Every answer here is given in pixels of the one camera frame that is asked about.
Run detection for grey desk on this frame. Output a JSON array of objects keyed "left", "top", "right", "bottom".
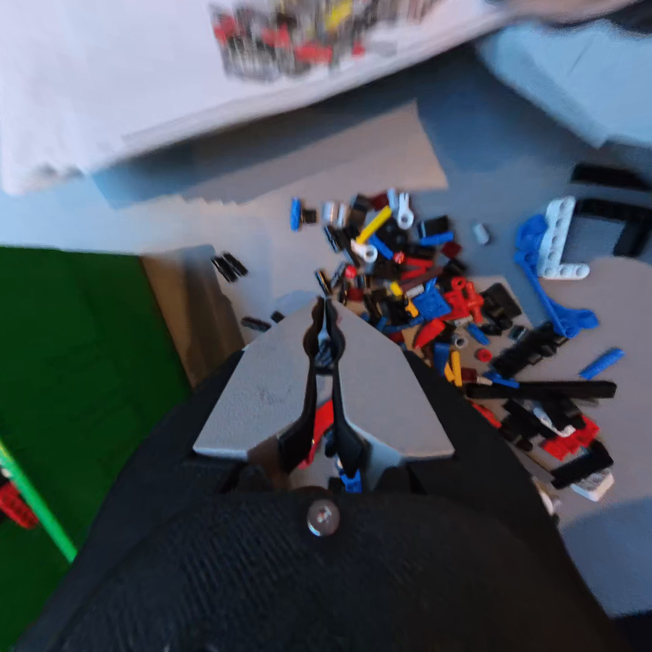
[{"left": 0, "top": 41, "right": 652, "bottom": 617}]

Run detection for green plastic bin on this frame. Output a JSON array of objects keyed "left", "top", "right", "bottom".
[{"left": 0, "top": 246, "right": 193, "bottom": 652}]

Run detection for open instruction booklet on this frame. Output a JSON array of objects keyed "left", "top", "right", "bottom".
[{"left": 0, "top": 0, "right": 515, "bottom": 197}]

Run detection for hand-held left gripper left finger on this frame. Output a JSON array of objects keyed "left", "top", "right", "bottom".
[{"left": 194, "top": 297, "right": 327, "bottom": 472}]

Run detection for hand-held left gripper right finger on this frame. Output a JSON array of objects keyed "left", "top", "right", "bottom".
[{"left": 324, "top": 300, "right": 455, "bottom": 485}]

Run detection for pile of toy bricks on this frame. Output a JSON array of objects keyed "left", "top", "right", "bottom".
[{"left": 290, "top": 163, "right": 652, "bottom": 502}]

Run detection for red angled panel brick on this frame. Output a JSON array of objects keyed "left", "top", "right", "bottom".
[{"left": 301, "top": 400, "right": 334, "bottom": 469}]

